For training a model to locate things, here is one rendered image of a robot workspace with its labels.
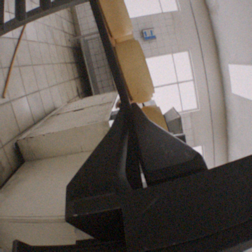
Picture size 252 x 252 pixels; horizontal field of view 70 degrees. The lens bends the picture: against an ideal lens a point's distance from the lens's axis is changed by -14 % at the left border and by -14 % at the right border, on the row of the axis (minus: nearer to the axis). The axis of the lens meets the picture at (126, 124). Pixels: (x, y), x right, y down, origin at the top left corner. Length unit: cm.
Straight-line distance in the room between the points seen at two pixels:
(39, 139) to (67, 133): 23
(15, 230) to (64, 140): 74
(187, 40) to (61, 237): 436
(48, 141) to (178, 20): 389
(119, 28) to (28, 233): 105
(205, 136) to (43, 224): 456
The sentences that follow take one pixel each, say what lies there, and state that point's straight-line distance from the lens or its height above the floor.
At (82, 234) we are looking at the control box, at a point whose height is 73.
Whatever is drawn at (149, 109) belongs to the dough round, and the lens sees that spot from 15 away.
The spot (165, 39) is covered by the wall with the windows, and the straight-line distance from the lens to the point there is 460.
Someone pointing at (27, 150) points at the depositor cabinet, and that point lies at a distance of 167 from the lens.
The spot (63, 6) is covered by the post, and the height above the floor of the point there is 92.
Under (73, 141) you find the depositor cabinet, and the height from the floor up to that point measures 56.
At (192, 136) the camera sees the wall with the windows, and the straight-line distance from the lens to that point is 502.
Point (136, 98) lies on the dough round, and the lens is 15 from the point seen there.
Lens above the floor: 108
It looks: 6 degrees down
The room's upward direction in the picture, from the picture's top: 78 degrees clockwise
